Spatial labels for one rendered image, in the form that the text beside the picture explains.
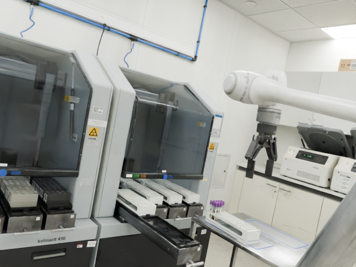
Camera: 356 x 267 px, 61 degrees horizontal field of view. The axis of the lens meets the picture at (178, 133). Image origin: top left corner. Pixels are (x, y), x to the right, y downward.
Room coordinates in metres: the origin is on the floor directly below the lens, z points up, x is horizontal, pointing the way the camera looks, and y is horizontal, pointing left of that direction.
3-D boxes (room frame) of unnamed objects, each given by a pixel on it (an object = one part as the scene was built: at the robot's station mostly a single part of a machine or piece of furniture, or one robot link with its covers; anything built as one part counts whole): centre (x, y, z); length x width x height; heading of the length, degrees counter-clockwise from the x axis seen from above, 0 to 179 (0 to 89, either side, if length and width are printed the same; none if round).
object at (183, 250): (1.52, 0.06, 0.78); 0.73 x 0.14 x 0.09; 40
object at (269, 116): (1.20, -0.34, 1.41); 0.09 x 0.09 x 0.06
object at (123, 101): (2.18, 0.30, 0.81); 1.06 x 0.84 x 1.62; 40
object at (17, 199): (1.34, 0.63, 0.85); 0.12 x 0.02 x 0.06; 131
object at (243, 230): (1.54, -0.36, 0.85); 0.30 x 0.10 x 0.06; 36
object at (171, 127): (2.02, 0.17, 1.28); 0.61 x 0.51 x 0.63; 130
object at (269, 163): (1.24, -0.40, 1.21); 0.03 x 0.01 x 0.07; 43
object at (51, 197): (1.44, 0.51, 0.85); 0.12 x 0.02 x 0.06; 130
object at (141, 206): (1.66, 0.17, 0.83); 0.30 x 0.10 x 0.06; 40
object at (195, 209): (2.17, 0.00, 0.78); 0.73 x 0.14 x 0.09; 40
